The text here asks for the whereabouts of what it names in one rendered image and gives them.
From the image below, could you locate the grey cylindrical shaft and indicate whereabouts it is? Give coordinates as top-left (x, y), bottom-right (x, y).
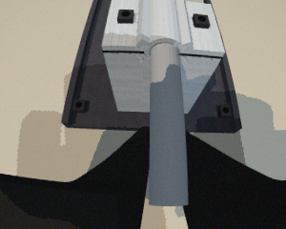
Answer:
top-left (149, 42), bottom-right (188, 206)

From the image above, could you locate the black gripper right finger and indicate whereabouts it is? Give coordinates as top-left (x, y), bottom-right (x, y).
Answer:
top-left (183, 131), bottom-right (286, 229)

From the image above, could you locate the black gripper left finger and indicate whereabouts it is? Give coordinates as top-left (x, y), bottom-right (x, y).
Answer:
top-left (0, 126), bottom-right (150, 229)

